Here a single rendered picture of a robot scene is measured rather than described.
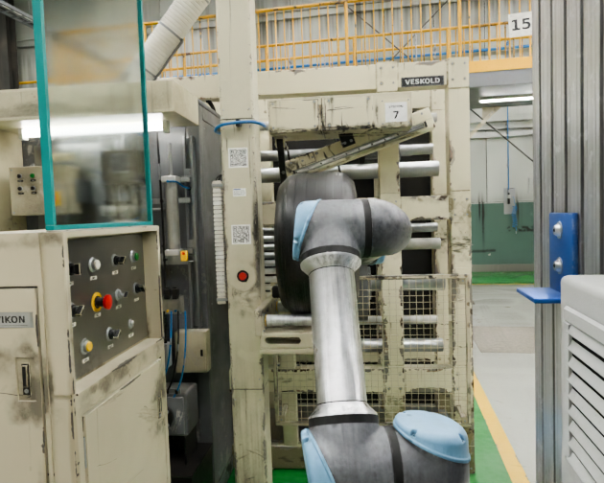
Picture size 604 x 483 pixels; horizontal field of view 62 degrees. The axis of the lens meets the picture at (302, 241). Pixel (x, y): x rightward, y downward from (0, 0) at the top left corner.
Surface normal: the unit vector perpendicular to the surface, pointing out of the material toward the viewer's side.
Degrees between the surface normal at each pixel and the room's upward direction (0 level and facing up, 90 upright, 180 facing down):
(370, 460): 57
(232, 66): 90
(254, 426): 90
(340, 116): 90
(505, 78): 90
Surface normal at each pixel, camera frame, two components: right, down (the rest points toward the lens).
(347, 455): -0.04, -0.45
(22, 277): -0.10, 0.06
